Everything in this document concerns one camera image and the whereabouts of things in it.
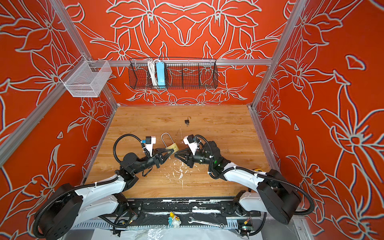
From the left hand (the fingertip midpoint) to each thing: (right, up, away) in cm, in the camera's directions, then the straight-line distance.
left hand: (172, 151), depth 70 cm
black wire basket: (+2, +46, +28) cm, 53 cm away
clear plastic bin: (-57, +41, +22) cm, 74 cm away
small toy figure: (+1, -32, -3) cm, 32 cm away
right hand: (+1, -3, +2) cm, 3 cm away
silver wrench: (+23, -35, -2) cm, 42 cm away
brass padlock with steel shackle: (+1, +2, +1) cm, 2 cm away
